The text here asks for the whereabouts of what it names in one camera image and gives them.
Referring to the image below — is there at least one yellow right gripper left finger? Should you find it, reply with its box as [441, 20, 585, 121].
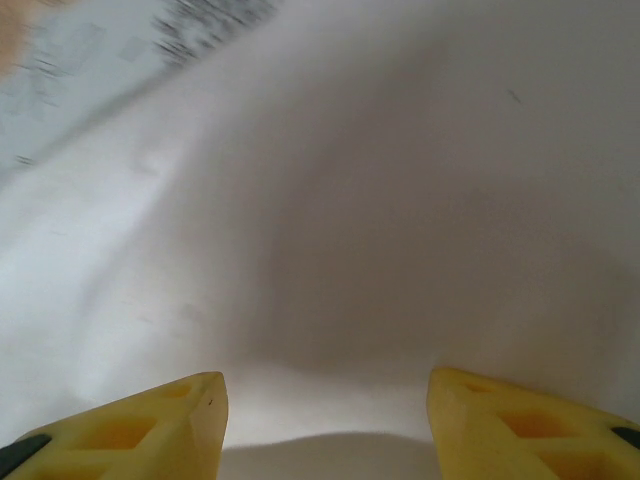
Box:
[0, 370, 230, 480]

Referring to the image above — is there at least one plain white t-shirt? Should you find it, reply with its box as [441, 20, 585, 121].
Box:
[0, 0, 640, 480]

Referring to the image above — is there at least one floral patterned table cover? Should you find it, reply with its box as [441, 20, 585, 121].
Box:
[0, 0, 281, 171]

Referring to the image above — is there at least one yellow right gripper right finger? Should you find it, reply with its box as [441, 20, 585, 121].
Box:
[427, 367, 640, 480]

